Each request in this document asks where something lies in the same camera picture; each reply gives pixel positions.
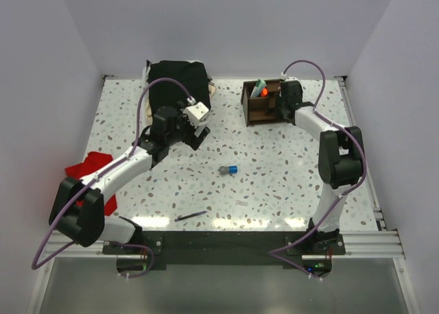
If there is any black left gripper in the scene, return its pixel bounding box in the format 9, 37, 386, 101
166, 102, 209, 151

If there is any orange black highlighter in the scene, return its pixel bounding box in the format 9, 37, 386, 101
260, 88, 268, 97

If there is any light green highlighter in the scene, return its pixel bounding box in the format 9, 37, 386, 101
250, 80, 266, 98

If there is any thin white green pen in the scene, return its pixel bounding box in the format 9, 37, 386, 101
250, 86, 258, 97

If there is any dark purple pen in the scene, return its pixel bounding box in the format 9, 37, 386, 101
174, 210, 207, 222

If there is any blue cylindrical battery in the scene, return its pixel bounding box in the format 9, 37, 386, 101
228, 165, 238, 174

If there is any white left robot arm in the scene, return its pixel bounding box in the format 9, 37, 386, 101
49, 102, 210, 254

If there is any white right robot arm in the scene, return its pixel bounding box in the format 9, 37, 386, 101
278, 80, 367, 254

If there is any brown wooden desk organizer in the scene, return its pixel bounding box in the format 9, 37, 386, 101
241, 80, 284, 127

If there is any white plastic basket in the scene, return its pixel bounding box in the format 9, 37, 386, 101
141, 58, 215, 126

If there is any black cloth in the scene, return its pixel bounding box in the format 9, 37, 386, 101
145, 60, 211, 117

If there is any red cloth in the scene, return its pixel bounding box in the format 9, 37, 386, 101
64, 152, 117, 216

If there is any small clear pen cap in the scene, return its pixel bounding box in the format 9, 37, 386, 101
235, 200, 248, 206

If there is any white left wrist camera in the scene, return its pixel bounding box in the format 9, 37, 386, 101
183, 101, 210, 128

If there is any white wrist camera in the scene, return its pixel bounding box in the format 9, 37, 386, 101
183, 101, 210, 128
279, 73, 298, 82

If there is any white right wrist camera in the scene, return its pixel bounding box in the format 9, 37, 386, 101
279, 73, 298, 82

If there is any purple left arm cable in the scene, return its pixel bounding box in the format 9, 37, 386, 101
31, 77, 196, 279

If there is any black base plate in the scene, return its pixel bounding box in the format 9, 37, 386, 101
102, 231, 346, 277

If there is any aluminium front rail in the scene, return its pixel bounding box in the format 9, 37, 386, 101
56, 231, 405, 259

